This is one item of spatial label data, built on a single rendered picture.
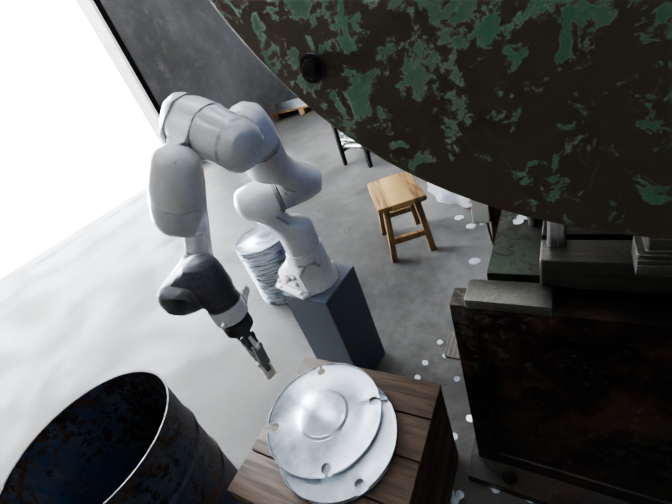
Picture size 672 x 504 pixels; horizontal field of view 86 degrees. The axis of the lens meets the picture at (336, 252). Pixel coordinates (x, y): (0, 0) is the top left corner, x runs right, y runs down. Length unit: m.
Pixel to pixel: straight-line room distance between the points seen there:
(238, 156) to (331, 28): 0.41
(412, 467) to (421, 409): 0.13
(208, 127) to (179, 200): 0.14
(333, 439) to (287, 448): 0.11
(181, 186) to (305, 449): 0.63
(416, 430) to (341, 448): 0.17
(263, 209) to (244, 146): 0.33
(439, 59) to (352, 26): 0.07
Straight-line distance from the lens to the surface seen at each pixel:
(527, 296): 0.71
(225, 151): 0.69
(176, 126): 0.77
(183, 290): 0.88
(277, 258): 1.78
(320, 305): 1.12
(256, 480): 0.98
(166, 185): 0.72
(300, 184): 0.97
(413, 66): 0.30
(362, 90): 0.32
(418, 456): 0.87
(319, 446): 0.92
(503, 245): 0.82
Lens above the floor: 1.13
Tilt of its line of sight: 32 degrees down
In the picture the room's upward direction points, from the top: 21 degrees counter-clockwise
